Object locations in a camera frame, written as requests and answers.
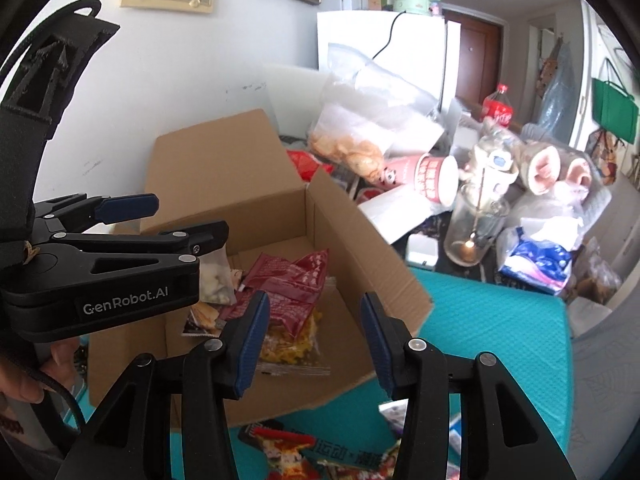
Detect small white box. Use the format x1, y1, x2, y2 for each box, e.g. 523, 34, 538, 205
406, 235, 440, 268

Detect printed tote bag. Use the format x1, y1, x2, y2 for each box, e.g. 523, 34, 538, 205
587, 130, 631, 186

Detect teal foam mat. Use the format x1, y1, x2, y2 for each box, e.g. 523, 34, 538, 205
82, 265, 573, 480

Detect brown door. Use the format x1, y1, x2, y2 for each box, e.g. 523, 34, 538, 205
444, 9, 502, 108

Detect pink instant noodle cup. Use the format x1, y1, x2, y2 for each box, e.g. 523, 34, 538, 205
382, 153, 459, 207

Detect white foam board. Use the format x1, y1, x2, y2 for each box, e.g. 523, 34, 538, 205
261, 63, 327, 136

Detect metal spoon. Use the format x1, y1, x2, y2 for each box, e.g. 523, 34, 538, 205
465, 160, 488, 253

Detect person's left hand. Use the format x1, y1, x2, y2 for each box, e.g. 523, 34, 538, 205
0, 337, 81, 403

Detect clear bag of snacks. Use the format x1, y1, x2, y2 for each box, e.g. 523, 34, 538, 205
575, 237, 623, 301

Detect white fridge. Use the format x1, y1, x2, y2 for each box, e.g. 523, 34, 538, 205
316, 10, 462, 113

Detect brown cardboard box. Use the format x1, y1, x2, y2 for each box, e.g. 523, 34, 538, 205
87, 108, 435, 428

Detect grey pink plush toy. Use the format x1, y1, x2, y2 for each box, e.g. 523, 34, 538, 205
517, 137, 598, 201

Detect red plastic packet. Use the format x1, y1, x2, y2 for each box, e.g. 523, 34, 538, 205
287, 149, 335, 181

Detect blue tissue pack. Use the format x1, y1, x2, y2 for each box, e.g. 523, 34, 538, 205
499, 226, 574, 295

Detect clear bag of chips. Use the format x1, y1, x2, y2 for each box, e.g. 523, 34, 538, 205
306, 101, 397, 187

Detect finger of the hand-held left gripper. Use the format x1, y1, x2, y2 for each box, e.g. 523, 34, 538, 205
55, 220, 230, 258
35, 193, 160, 231

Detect grey leaf pattern chair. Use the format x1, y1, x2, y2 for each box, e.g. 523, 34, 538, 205
570, 305, 640, 466

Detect white paper sheet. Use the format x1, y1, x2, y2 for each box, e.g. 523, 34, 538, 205
357, 187, 442, 244

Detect clear glass cup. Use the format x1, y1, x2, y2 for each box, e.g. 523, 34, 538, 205
445, 183, 512, 266

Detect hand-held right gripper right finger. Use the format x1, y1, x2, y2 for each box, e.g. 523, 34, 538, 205
361, 292, 576, 480

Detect cola bottle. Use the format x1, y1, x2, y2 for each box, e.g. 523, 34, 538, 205
481, 85, 514, 130

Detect small brown red packet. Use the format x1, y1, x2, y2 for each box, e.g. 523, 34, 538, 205
367, 442, 403, 480

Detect large clear plastic bag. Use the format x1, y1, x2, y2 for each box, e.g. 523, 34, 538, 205
326, 42, 446, 133

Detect clear zip bag white pieces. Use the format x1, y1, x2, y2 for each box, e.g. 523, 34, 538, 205
199, 250, 240, 307

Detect clear blue plastic bag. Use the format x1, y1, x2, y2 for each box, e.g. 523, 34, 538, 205
542, 40, 587, 133

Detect black kettle cord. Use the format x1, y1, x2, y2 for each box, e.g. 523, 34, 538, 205
372, 10, 406, 61

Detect brown seaweed roll packet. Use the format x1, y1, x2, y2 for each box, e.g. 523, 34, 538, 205
181, 304, 222, 336

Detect black cable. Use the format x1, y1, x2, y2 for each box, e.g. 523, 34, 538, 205
20, 355, 87, 433

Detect green tote bag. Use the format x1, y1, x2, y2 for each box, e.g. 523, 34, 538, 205
591, 57, 640, 142

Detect blue white snack packet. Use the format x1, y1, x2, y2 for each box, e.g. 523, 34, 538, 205
380, 400, 468, 480

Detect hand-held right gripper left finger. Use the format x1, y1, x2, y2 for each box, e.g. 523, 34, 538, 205
55, 291, 271, 480

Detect white water bottle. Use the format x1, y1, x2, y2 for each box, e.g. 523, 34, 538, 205
471, 130, 519, 183

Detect white plastic bag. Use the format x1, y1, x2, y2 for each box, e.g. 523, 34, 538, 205
505, 190, 608, 241

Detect dark red snack packet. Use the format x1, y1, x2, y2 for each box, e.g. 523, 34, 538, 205
218, 287, 313, 343
243, 249, 331, 311

